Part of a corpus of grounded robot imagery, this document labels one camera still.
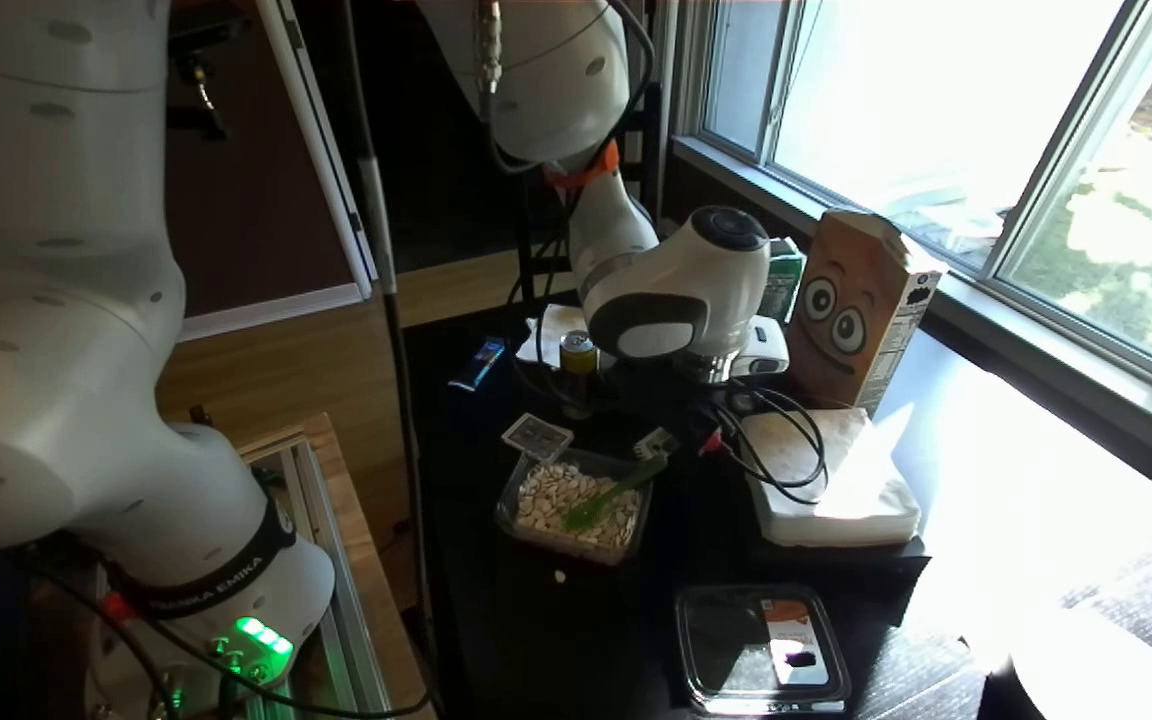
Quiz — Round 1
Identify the yellow drink can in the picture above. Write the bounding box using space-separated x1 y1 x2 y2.
559 329 603 380

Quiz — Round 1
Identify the wooden robot mount board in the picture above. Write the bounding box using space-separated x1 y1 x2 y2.
235 407 435 720

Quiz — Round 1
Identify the blue snack bar wrapper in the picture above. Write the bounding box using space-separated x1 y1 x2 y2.
444 332 514 399

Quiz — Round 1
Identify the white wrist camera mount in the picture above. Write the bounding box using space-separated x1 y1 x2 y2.
731 317 795 384

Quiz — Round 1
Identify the hanging black robot cable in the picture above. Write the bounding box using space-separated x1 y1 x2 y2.
332 0 442 720

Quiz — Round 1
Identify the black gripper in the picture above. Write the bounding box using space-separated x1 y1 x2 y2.
601 353 731 463

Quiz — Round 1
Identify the white window frame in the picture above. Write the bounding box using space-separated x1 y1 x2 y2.
663 0 1152 436

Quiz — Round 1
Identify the stack of white napkins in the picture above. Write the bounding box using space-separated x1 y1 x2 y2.
736 406 930 555

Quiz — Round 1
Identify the white framed board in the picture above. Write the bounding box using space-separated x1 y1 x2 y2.
173 0 384 346

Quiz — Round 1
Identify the deck of playing cards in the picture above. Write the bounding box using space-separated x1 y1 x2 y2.
500 407 575 468

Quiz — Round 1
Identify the brown paper bag with eyes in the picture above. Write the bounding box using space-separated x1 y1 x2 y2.
784 208 954 416

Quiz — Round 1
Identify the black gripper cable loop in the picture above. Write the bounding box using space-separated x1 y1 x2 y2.
696 380 836 510

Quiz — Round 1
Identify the green spoon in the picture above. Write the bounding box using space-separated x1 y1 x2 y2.
559 456 675 534

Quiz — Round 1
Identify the clear container of shells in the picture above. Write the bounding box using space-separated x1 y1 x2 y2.
491 444 662 574

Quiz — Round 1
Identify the white round plate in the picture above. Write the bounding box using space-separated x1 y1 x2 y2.
1004 605 1152 720

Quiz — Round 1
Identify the aluminium rail frame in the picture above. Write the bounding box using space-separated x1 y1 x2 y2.
252 436 388 720

